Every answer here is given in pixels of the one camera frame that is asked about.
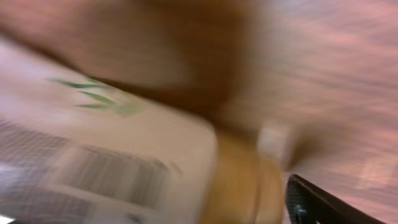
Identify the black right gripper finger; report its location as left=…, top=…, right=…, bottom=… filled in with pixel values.
left=285, top=174, right=384, bottom=224

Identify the white cosmetic tube gold cap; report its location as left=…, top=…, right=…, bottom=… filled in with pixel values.
left=1, top=38, right=283, bottom=224

